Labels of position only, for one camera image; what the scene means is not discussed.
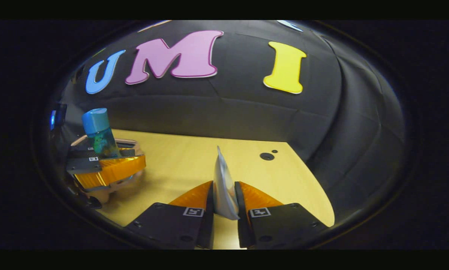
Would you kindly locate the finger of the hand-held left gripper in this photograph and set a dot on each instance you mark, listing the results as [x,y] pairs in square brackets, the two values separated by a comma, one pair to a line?
[78,152]
[112,168]

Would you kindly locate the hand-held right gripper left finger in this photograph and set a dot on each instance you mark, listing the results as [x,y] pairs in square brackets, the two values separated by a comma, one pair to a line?
[208,217]

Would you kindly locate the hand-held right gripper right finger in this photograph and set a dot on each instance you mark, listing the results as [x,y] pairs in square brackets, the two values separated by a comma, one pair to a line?
[242,221]

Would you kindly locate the silver foil sachet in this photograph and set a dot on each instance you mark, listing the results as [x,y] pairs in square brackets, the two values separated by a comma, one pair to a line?
[224,187]

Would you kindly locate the blue green bottle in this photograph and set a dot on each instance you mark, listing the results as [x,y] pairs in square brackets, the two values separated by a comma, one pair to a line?
[97,123]

